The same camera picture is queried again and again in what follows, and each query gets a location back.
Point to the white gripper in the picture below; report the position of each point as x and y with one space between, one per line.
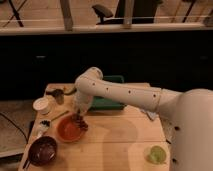
82 103

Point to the dark grape bunch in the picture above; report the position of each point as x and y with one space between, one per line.
80 122

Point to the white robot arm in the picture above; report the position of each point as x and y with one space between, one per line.
190 113

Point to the red bowl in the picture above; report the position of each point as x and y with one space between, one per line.
68 131

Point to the dark purple bowl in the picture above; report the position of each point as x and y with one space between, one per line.
42 151

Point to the green rectangular bin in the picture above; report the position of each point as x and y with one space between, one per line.
100 103

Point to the green curved vegetable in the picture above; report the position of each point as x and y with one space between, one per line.
70 91

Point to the green bean pod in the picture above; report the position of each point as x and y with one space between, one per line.
59 116

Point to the white cup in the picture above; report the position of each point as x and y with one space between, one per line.
41 105

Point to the white spoon with dark food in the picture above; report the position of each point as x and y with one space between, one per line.
42 127

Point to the green lime on plate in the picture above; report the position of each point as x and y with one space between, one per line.
155 155

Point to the black office chair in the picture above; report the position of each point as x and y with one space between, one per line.
143 12

